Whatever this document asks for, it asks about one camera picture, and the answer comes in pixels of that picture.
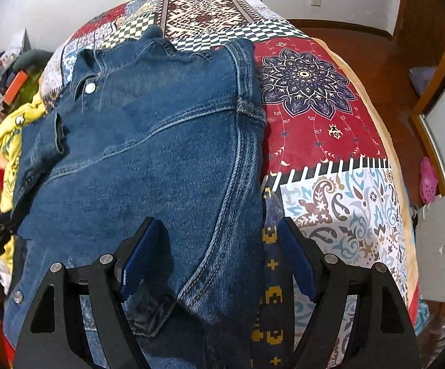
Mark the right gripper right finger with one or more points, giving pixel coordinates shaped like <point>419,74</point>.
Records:
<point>382,335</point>

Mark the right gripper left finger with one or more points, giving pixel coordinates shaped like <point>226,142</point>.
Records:
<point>53,334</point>

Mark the blue denim jacket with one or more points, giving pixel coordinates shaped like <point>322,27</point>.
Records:
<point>143,129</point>

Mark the yellow printed garment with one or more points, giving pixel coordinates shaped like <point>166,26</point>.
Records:
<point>11,145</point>

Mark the green patterned cloth pile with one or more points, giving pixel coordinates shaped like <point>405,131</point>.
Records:
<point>27,90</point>

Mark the orange box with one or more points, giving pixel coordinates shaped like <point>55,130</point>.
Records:
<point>14,87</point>

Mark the pink croc shoe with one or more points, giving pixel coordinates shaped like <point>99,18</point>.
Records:
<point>428,182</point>

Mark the dark grey plush item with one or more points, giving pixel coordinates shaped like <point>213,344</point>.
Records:
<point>32,58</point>

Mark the patchwork patterned bedspread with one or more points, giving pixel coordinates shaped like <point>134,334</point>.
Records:
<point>329,164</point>

